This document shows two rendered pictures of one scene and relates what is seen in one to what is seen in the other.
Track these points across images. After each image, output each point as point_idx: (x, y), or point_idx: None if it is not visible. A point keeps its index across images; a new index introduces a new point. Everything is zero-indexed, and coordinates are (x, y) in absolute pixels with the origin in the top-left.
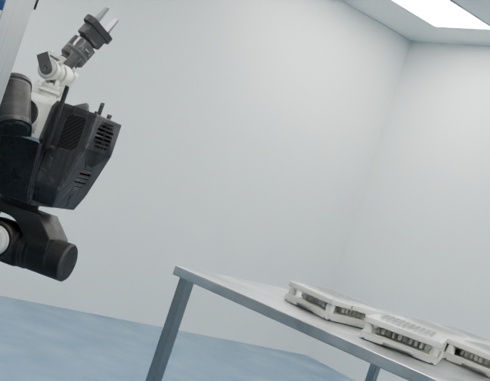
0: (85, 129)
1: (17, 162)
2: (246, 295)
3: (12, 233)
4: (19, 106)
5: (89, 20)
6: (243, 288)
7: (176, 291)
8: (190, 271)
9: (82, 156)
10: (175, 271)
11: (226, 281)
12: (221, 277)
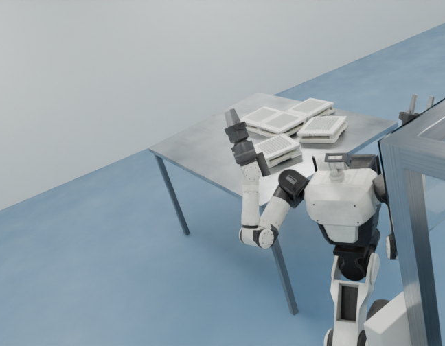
0: (375, 167)
1: (375, 217)
2: (305, 176)
3: (372, 250)
4: None
5: (245, 125)
6: (275, 180)
7: None
8: (269, 198)
9: None
10: (263, 208)
11: (266, 187)
12: None
